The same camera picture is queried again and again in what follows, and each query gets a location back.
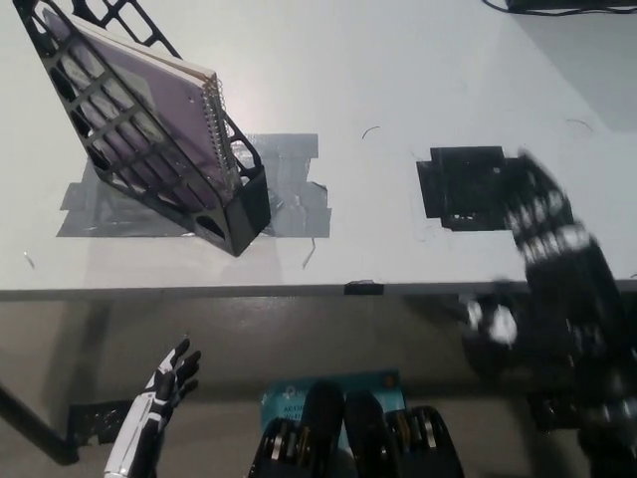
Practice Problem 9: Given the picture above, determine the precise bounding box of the teal cardboard box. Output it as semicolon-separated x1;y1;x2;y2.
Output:
261;367;405;439

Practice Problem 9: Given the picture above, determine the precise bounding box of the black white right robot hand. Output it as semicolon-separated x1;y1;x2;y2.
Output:
460;146;626;394

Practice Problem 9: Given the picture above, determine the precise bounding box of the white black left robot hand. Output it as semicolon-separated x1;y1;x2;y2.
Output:
102;338;203;478

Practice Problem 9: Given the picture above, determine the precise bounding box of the grey tape patch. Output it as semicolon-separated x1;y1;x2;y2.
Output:
55;131;333;239

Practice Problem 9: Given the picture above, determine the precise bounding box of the purple spiral notebook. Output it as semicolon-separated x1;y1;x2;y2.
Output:
42;7;236;210

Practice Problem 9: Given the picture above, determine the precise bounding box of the black floor tape patch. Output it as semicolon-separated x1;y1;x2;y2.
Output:
527;392;586;434
67;397;136;447

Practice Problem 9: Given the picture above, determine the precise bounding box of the black desk leg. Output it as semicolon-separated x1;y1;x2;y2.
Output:
0;380;81;467

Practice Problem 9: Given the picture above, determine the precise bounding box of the black lattice file shelf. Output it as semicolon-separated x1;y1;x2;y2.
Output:
12;0;273;258

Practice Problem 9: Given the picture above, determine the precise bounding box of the black cable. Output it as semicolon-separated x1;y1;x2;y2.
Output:
481;0;637;17

